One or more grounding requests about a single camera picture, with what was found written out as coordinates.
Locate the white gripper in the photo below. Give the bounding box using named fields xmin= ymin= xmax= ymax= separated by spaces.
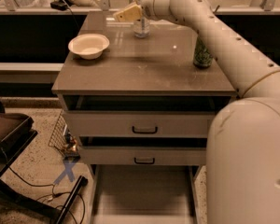
xmin=113 ymin=0 xmax=174 ymax=22

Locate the clear plastic bottle blue label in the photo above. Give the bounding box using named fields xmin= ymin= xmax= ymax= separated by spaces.
xmin=133 ymin=17 xmax=150 ymax=38

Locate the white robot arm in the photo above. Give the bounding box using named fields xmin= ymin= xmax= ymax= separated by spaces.
xmin=114 ymin=0 xmax=280 ymax=224

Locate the grey drawer cabinet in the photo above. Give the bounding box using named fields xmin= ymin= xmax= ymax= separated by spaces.
xmin=52 ymin=13 xmax=235 ymax=224

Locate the open bottom drawer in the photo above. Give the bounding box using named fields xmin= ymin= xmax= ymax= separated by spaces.
xmin=90 ymin=165 xmax=200 ymax=224

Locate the white paper bowl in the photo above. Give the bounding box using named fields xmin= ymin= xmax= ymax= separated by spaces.
xmin=68 ymin=34 xmax=109 ymax=60

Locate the black power adapter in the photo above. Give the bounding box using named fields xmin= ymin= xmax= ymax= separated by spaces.
xmin=50 ymin=1 xmax=67 ymax=11

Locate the green soda can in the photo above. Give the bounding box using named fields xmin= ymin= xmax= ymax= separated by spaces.
xmin=193 ymin=37 xmax=213 ymax=69

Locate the blue tape cross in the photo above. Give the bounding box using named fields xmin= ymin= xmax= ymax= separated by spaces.
xmin=54 ymin=159 xmax=78 ymax=185

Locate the black chair base left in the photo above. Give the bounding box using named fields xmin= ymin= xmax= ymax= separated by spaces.
xmin=0 ymin=102 xmax=88 ymax=224

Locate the top drawer with black handle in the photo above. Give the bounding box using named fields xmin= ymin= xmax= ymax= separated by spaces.
xmin=63 ymin=96 xmax=230 ymax=138

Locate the drawer with black handle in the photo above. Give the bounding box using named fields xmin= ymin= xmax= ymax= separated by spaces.
xmin=78 ymin=137 xmax=206 ymax=166
xmin=63 ymin=96 xmax=230 ymax=138

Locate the middle drawer with black handle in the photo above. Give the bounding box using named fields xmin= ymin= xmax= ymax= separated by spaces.
xmin=78 ymin=137 xmax=206 ymax=166

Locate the wire mesh basket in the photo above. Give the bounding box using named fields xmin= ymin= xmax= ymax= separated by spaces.
xmin=49 ymin=113 xmax=79 ymax=159

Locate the black cable on floor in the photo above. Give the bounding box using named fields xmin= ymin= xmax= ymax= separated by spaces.
xmin=8 ymin=166 xmax=86 ymax=224

